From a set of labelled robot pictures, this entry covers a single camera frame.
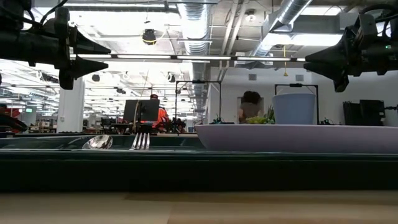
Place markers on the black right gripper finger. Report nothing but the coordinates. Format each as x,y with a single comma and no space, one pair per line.
326,56
326,70

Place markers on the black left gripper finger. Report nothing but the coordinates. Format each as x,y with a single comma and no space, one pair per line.
88,66
90,46

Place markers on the light blue cup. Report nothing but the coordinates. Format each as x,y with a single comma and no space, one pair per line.
293,109

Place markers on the lavender plate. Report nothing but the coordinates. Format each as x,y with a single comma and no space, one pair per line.
295,138

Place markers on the silver metal spoon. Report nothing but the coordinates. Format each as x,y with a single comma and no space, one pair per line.
99,142

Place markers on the silver metal fork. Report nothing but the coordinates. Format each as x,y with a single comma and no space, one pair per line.
140,142

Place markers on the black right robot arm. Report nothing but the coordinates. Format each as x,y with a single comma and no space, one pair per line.
388,9

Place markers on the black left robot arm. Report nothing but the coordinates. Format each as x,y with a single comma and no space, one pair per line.
12,43

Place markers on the dark green serving tray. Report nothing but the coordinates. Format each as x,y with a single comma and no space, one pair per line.
155,171

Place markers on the white building pillar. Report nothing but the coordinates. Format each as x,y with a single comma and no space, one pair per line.
71,109

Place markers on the black equipment rack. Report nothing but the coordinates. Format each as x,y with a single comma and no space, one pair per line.
363,113

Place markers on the black computer monitor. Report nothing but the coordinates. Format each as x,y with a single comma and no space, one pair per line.
141,110

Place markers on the green exit sign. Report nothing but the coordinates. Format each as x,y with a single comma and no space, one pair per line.
29,110

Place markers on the yellow-green potted plant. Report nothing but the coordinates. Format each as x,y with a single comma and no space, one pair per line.
259,119

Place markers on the person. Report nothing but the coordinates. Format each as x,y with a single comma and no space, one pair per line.
162,116
250,107

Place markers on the red and black machine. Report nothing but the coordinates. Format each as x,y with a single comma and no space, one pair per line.
9,121

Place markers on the long LED light bar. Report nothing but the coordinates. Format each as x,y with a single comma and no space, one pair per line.
186,57

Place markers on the black metal frame stand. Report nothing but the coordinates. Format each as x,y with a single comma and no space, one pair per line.
198,81
296,85

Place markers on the black ceiling camera dome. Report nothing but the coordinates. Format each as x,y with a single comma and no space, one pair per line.
149,36

